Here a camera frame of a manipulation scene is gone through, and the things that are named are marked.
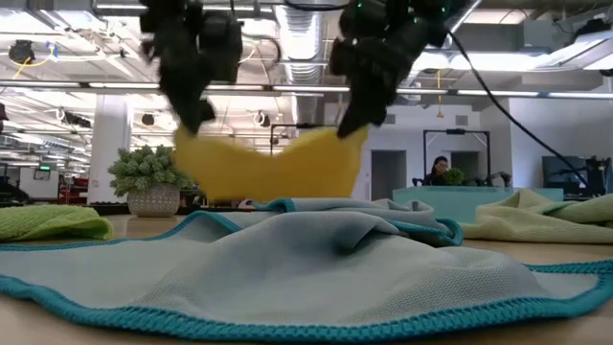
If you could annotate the pale green towel teal edge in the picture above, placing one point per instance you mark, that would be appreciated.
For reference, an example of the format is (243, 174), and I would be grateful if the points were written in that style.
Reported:
(536, 218)

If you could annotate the dark background monitor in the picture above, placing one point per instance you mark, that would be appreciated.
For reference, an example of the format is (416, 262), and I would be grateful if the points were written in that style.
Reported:
(558, 172)

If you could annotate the black tall frame stand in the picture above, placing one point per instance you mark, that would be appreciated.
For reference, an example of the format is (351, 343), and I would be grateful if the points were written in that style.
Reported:
(487, 144)

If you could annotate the small background green plant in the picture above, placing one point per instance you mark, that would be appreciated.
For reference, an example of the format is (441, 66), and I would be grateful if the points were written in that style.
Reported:
(455, 177)

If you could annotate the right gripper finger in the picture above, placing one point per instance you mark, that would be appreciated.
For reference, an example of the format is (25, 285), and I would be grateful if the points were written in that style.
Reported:
(382, 103)
(356, 110)

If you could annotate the silver ceiling air duct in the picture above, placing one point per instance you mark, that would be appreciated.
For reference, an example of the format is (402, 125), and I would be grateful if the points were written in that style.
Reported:
(301, 48)

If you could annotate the black background robot station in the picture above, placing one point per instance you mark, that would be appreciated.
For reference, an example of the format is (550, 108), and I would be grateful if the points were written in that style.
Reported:
(601, 177)

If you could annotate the black ceiling device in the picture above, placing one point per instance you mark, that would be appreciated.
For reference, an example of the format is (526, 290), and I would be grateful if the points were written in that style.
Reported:
(21, 52)

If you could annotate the yellow microfiber towel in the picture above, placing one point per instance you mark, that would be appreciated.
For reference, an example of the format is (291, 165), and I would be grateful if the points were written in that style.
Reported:
(268, 172)

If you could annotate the blue towel with teal edge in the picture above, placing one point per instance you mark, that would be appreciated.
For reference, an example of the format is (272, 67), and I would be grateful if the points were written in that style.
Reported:
(287, 273)

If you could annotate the black aluminium table frame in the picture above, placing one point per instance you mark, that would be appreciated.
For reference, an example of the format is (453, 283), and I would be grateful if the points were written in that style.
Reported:
(115, 209)

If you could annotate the person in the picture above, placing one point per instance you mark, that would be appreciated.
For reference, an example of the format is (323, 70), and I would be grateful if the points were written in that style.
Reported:
(435, 172)

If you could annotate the lime green fluffy towel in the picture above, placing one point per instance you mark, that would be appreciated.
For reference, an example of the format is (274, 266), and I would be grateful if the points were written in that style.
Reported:
(48, 223)

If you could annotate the white building column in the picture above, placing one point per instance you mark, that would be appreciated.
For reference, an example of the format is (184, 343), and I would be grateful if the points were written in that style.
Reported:
(111, 148)

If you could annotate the artificial green plant in pot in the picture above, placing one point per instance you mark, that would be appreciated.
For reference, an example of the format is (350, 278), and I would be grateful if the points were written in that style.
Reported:
(151, 175)

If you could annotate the teal translucent plastic tray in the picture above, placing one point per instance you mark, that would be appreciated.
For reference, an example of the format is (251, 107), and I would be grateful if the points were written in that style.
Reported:
(431, 203)

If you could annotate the red tool cabinet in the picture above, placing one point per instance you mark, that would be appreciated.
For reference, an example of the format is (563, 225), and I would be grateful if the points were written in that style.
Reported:
(74, 189)

